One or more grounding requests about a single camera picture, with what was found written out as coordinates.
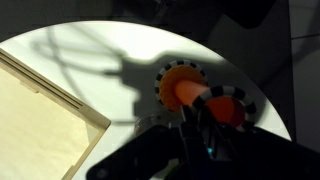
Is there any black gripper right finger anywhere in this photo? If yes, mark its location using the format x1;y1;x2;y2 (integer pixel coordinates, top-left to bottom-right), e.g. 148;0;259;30
199;108;320;180

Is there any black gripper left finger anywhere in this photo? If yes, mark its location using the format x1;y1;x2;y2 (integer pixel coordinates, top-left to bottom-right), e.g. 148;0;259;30
85;105;200;180

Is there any small black and white ring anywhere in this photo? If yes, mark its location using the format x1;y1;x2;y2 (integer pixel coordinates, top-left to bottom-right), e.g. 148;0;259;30
190;85;258;130

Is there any light wooden tray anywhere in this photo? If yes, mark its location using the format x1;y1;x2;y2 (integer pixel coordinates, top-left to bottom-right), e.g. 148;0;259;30
0;48;112;180

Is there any orange bumpy ring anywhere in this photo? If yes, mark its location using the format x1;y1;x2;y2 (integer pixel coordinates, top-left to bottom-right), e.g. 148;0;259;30
158;65;208;113

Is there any orange peg ring holder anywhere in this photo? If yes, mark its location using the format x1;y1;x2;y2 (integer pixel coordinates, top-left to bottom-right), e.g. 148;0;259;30
173;79;246;128

